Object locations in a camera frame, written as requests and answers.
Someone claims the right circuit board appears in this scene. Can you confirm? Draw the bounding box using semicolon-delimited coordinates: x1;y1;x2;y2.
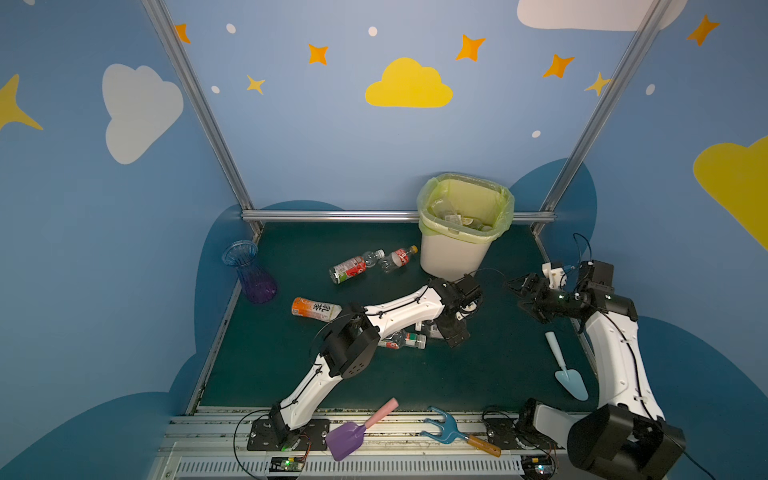
520;456;556;480

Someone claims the purple toy shovel pink handle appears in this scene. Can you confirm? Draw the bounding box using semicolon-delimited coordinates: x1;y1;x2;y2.
326;398;399;462

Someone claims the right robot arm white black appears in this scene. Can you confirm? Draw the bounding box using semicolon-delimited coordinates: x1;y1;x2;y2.
508;260;686;479

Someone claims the circuit board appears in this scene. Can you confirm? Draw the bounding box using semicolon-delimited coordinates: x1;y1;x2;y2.
520;456;556;480
269;457;306;473

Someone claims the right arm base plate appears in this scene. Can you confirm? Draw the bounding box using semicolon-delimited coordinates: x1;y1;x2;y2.
481;414;561;451

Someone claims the light blue toy trowel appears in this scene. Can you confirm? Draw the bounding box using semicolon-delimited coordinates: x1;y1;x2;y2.
545;331;589;401

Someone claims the purple plastic vase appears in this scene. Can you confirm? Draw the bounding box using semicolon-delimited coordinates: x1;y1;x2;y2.
222;240;277;304

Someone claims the aluminium frame rear rail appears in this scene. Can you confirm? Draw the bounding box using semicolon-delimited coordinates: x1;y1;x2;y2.
241;208;557;224

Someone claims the clear bottle red green label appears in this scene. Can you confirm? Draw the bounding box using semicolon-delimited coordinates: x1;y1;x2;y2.
378;331;427;350

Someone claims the green bin liner bag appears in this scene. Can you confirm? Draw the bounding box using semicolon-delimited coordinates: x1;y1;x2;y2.
417;173;515;244

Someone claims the blue garden fork wooden handle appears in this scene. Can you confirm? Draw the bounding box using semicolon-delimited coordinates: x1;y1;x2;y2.
420;406;502;458

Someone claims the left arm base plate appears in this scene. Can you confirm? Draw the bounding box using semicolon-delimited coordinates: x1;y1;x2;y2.
246;418;330;451

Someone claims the left circuit board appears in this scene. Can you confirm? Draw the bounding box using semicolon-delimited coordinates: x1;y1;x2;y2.
269;457;306;473

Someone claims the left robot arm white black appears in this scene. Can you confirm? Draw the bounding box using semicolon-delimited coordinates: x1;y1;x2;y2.
269;274;483;436

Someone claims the white trash bin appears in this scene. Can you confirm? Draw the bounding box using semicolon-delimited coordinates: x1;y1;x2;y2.
420;227;491;281

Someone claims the orange white bottle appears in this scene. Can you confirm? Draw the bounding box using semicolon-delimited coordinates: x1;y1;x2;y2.
291;297;342;323

